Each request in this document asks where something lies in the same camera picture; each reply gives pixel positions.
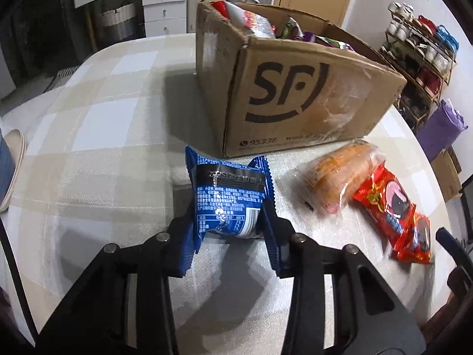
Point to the shoe rack with shoes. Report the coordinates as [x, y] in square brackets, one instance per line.
[421, 63]

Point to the green purple snack packet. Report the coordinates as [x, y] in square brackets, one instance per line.
[292, 27]

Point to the white red snack packet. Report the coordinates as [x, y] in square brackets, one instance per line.
[247, 18]

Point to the purple bag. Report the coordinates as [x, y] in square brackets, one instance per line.
[443, 129]

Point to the checkered beige tablecloth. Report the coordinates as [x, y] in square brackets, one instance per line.
[111, 137]

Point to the white drawer unit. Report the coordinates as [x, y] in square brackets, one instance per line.
[164, 5]

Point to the woven basket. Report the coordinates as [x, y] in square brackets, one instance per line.
[114, 22]

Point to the small cardboard box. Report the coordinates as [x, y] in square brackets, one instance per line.
[447, 175]

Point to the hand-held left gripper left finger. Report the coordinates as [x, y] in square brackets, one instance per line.
[162, 253]

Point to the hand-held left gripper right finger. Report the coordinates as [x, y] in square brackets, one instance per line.
[303, 259]

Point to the brown cardboard box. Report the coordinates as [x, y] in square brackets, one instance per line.
[295, 92]

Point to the red cookie packet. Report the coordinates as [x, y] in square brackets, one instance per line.
[415, 240]
[388, 198]

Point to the striped floor mat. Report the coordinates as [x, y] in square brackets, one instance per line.
[62, 77]

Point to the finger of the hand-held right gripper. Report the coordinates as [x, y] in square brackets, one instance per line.
[451, 244]

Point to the clear packet of orange snacks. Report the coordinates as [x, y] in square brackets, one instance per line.
[340, 177]

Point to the blue snack packet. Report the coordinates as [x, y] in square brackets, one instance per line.
[225, 199]

